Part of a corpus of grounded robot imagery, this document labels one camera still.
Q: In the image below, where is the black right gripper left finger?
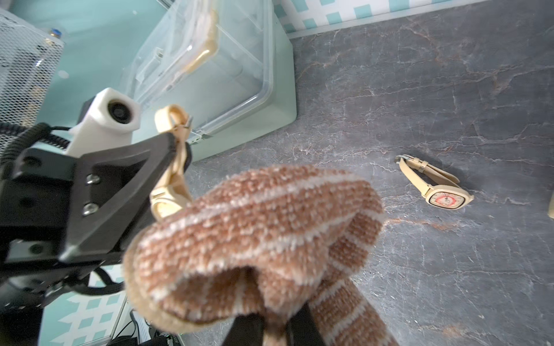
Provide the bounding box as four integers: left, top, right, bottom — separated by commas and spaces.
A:
222, 314, 265, 346

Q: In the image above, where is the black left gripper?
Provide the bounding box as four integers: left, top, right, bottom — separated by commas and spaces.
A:
1, 133, 177, 311

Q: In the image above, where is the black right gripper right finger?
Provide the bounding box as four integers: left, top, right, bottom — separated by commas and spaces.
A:
286, 304, 325, 346

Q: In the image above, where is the cream square dial watch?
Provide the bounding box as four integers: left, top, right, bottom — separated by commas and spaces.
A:
548, 194, 554, 219

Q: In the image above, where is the translucent green storage box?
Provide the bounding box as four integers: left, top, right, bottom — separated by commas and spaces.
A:
38, 0, 298, 163

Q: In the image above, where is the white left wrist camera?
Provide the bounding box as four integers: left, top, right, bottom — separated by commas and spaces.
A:
64, 88, 141, 158

